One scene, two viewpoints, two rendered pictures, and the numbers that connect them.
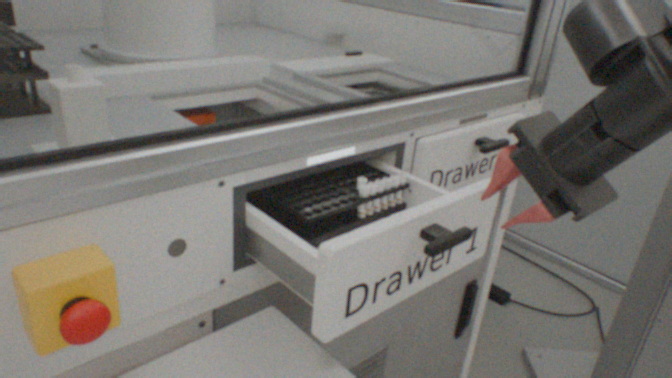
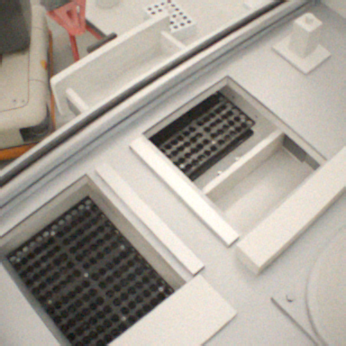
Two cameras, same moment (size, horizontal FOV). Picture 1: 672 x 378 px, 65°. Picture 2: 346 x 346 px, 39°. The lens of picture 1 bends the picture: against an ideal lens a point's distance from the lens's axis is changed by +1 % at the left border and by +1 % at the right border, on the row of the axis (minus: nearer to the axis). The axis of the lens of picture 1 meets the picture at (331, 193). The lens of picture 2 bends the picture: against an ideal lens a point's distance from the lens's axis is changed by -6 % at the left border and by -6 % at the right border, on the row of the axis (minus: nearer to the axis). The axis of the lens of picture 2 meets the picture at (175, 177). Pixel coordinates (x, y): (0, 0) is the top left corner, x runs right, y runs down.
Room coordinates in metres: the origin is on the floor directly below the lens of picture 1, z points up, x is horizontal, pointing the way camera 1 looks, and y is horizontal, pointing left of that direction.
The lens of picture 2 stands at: (1.23, 0.07, 1.65)
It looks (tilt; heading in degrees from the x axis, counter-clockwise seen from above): 60 degrees down; 184
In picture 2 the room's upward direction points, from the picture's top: 1 degrees counter-clockwise
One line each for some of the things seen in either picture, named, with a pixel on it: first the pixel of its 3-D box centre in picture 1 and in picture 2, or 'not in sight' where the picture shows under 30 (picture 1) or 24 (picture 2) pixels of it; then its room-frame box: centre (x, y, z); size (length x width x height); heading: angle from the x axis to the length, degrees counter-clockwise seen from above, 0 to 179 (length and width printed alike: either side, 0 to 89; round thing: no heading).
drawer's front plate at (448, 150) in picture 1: (470, 156); not in sight; (0.83, -0.23, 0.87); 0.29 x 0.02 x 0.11; 134
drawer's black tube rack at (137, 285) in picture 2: not in sight; (89, 281); (0.97, -0.09, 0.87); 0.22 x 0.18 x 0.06; 44
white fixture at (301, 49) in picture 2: not in sight; (305, 34); (0.52, 0.27, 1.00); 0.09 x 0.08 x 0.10; 44
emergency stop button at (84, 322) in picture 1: (83, 319); not in sight; (0.35, 0.20, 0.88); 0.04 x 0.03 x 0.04; 134
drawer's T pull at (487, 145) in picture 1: (488, 143); not in sight; (0.81, -0.25, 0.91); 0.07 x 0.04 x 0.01; 134
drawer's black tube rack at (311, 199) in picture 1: (304, 190); (178, 121); (0.65, 0.04, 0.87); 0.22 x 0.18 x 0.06; 44
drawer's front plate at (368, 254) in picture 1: (416, 250); not in sight; (0.51, -0.10, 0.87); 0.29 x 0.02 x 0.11; 134
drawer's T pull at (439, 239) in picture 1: (440, 236); not in sight; (0.49, -0.12, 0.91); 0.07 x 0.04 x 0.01; 134
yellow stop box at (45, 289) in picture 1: (70, 299); not in sight; (0.37, 0.22, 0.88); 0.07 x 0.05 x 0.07; 134
